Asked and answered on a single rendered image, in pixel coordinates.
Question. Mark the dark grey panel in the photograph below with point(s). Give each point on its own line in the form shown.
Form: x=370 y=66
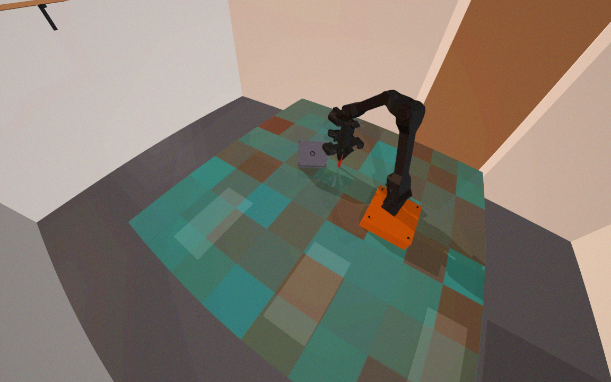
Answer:
x=311 y=155

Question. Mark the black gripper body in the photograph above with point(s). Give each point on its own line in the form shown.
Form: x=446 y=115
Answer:
x=343 y=142

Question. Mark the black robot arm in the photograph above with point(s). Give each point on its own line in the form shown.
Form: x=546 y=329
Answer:
x=409 y=114

